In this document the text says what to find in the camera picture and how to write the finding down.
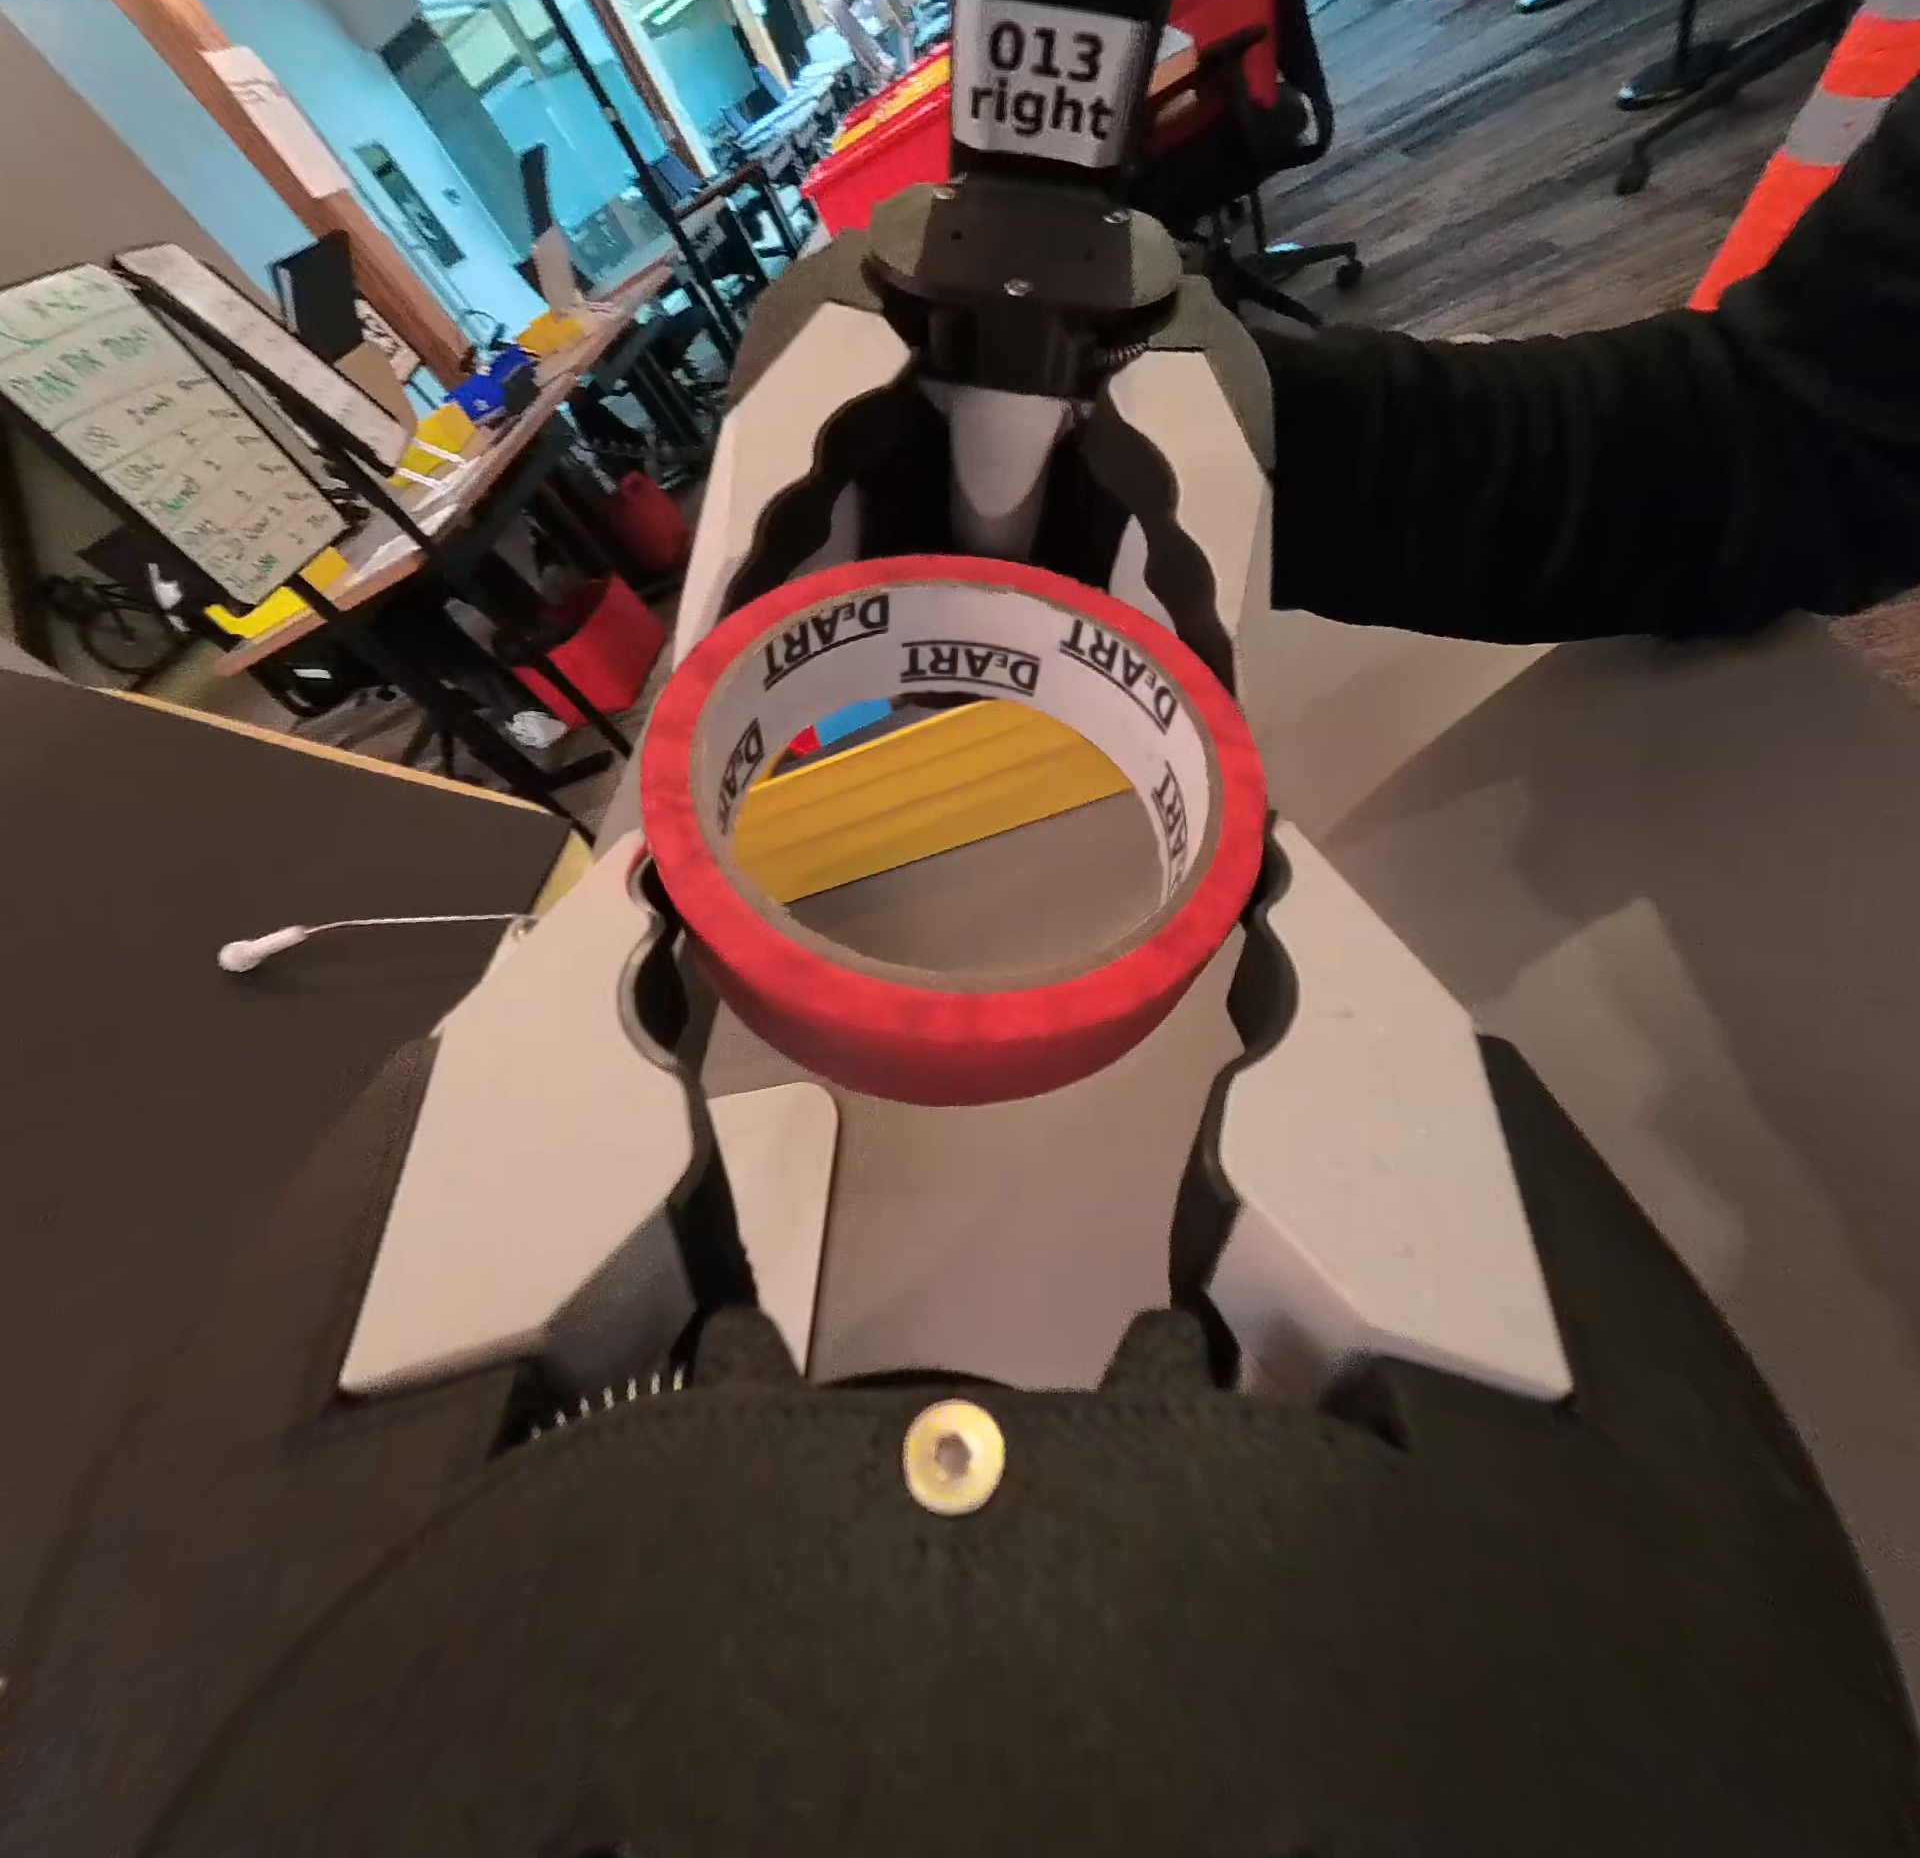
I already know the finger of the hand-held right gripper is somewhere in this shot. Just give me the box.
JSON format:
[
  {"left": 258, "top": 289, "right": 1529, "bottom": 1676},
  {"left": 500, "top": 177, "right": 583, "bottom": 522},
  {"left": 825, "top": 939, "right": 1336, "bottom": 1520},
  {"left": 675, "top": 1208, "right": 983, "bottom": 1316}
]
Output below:
[
  {"left": 681, "top": 276, "right": 928, "bottom": 658},
  {"left": 1083, "top": 271, "right": 1279, "bottom": 696}
]

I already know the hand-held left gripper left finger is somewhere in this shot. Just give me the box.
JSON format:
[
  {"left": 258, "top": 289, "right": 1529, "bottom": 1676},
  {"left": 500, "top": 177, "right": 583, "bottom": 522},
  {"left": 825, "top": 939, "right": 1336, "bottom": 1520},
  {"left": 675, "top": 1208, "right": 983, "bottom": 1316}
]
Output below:
[{"left": 341, "top": 831, "right": 760, "bottom": 1397}]

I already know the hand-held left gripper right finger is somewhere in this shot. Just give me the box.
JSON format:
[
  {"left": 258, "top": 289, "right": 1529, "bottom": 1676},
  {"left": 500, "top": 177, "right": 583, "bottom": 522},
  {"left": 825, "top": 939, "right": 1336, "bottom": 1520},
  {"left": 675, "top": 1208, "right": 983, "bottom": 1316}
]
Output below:
[{"left": 1174, "top": 820, "right": 1579, "bottom": 1408}]

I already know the red tape roll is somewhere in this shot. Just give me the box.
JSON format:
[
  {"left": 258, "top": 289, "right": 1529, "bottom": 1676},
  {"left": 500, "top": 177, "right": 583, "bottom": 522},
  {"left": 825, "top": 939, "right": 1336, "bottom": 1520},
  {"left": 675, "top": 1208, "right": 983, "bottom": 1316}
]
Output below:
[{"left": 641, "top": 551, "right": 1268, "bottom": 1108}]

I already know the person's right forearm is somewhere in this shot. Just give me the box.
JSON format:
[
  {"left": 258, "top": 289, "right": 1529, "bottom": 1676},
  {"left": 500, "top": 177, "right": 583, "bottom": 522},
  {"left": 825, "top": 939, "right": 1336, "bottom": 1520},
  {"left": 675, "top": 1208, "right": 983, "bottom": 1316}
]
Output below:
[{"left": 1257, "top": 119, "right": 1920, "bottom": 645}]

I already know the red plastic crate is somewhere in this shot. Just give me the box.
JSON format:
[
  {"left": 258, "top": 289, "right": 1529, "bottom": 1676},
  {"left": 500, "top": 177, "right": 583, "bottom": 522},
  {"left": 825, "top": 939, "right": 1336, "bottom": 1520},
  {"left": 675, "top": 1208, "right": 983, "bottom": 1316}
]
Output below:
[{"left": 802, "top": 50, "right": 961, "bottom": 232}]

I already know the white rounded plate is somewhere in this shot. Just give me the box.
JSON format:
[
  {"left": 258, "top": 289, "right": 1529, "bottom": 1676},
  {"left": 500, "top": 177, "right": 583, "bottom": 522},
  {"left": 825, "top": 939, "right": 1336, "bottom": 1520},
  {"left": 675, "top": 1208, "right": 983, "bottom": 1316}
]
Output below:
[{"left": 706, "top": 1082, "right": 843, "bottom": 1376}]

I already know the black panel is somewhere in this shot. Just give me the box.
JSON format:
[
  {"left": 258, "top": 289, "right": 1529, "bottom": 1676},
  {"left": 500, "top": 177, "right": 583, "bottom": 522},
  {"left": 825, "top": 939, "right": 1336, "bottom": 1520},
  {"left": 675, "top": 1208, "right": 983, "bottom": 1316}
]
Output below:
[{"left": 0, "top": 667, "right": 591, "bottom": 1680}]

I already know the black office chair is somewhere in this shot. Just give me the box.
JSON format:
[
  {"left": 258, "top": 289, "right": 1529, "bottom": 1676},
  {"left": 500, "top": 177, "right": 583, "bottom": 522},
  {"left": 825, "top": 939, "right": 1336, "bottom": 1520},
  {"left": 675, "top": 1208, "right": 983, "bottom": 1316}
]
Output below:
[
  {"left": 1155, "top": 0, "right": 1367, "bottom": 330},
  {"left": 1613, "top": 0, "right": 1894, "bottom": 195}
]

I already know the wooden desk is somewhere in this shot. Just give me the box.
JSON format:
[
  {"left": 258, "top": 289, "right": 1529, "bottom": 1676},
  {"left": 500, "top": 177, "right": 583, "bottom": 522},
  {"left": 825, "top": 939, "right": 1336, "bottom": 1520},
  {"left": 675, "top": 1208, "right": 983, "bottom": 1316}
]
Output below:
[{"left": 211, "top": 260, "right": 678, "bottom": 678}]

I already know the black stand pole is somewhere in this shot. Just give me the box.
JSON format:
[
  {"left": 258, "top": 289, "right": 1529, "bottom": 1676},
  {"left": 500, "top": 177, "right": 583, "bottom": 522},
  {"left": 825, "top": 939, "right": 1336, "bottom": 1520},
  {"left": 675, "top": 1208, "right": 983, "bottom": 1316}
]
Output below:
[{"left": 504, "top": 0, "right": 751, "bottom": 388}]

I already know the yellow plastic bin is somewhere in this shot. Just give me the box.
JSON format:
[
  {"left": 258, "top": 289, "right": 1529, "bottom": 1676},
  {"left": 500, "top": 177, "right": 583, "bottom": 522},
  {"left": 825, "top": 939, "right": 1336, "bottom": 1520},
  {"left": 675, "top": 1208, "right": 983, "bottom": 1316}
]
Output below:
[{"left": 732, "top": 696, "right": 1144, "bottom": 908}]

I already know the black framed white board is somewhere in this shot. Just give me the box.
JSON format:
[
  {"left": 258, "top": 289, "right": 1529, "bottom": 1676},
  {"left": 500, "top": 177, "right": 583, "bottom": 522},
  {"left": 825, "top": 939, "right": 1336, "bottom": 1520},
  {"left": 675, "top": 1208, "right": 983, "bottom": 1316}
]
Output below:
[{"left": 116, "top": 243, "right": 416, "bottom": 472}]

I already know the white paper sign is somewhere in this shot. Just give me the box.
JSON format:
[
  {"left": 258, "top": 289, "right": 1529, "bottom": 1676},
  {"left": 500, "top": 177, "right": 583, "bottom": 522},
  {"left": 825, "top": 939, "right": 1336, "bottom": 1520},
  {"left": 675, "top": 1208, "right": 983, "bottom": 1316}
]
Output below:
[{"left": 202, "top": 43, "right": 355, "bottom": 195}]

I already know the whiteboard with green writing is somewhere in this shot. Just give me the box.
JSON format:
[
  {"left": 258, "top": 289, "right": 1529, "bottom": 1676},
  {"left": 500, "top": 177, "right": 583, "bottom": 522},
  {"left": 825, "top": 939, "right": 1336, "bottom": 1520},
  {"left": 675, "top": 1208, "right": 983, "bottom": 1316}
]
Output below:
[{"left": 0, "top": 264, "right": 355, "bottom": 607}]

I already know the orange reflective vest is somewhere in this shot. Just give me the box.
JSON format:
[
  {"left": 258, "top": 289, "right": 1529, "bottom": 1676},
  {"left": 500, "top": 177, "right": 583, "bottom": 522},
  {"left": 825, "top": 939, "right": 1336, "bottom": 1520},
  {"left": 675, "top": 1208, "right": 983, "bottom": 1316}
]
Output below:
[{"left": 1689, "top": 0, "right": 1920, "bottom": 313}]

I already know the white pull cord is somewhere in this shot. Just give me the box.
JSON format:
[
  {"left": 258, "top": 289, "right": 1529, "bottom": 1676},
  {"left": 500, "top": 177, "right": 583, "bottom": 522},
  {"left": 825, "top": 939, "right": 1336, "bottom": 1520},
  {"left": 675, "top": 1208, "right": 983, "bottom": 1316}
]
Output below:
[{"left": 218, "top": 910, "right": 534, "bottom": 976}]

